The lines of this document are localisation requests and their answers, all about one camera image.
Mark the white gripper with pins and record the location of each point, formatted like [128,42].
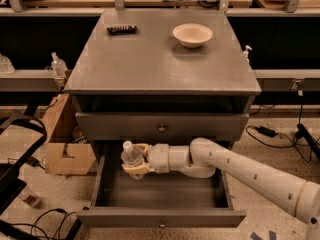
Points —
[159,158]

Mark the clear plastic water bottle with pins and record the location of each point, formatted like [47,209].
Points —
[131,157]

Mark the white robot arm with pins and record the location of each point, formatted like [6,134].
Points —
[202,157]

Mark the open grey middle drawer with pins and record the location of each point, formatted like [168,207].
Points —
[157,200]

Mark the closed grey top drawer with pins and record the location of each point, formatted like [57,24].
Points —
[161,127]

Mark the grey wooden drawer cabinet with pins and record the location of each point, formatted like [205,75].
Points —
[150,71]

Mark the clear pump bottle left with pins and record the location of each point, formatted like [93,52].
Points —
[58,65]

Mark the small white pump bottle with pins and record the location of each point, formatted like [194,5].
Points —
[246,52]

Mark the cardboard box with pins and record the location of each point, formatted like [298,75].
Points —
[62,155]

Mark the clear plastic dome lid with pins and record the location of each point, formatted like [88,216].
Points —
[6,66]

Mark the black power adapter with cable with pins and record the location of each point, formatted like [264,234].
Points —
[293,143]

